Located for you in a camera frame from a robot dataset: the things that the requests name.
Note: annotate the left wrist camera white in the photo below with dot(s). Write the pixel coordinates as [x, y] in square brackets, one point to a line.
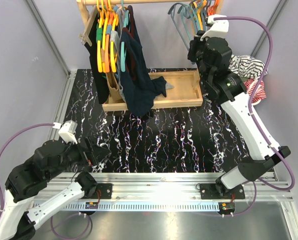
[67, 131]

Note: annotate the black white striped tank top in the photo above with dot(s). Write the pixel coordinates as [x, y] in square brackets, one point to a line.
[246, 66]

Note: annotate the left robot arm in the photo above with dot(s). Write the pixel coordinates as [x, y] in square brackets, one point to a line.
[25, 181]

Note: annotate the wooden clothes rack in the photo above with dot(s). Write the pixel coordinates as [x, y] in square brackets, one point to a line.
[182, 87]

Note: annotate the teal hanger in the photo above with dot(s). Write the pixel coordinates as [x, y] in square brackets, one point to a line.
[186, 12]

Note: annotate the orange empty hanger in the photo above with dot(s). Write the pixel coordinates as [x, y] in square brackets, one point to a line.
[212, 6]

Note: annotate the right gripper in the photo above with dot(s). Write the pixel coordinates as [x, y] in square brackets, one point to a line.
[194, 44]

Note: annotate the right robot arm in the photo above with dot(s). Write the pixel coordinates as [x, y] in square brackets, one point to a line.
[212, 55]

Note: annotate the red striped tank top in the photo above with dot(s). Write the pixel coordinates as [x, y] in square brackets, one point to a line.
[260, 93]

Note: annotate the navy garment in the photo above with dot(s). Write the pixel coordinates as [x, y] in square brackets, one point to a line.
[138, 88]

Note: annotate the blue grey hanger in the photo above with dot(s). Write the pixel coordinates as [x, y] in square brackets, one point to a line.
[183, 26]

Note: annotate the black garment on rack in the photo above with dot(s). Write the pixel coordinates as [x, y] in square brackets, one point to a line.
[99, 78]

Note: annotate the tan garment on rack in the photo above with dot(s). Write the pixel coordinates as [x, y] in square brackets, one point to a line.
[115, 89]

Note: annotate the yellow hanger left group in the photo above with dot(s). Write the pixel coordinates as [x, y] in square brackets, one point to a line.
[101, 36]

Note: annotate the black marble mat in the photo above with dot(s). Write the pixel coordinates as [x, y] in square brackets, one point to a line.
[169, 140]

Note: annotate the aluminium rail base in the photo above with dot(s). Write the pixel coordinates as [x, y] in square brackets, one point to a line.
[175, 192]

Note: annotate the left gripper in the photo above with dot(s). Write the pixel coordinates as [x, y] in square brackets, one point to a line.
[95, 153]

